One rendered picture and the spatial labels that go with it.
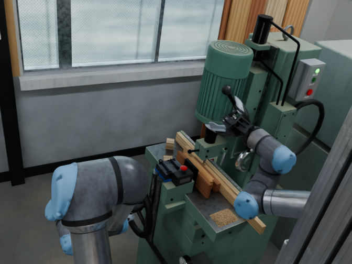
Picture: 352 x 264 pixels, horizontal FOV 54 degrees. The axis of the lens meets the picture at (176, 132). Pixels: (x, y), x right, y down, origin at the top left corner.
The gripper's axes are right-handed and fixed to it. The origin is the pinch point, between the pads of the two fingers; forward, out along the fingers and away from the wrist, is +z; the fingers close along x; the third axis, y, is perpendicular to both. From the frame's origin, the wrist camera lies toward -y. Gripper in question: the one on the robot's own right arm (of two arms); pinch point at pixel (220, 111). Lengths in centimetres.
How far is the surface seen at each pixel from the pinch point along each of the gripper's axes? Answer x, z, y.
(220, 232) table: 31.8, -21.1, -26.9
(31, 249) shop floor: 134, 73, -55
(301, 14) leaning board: -132, 119, -123
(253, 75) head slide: -20.2, 5.5, -5.1
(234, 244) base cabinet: 35, -10, -70
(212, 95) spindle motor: -2.8, 8.3, 0.3
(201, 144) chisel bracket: 12.8, 11.8, -21.0
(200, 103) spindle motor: 1.9, 13.0, -3.4
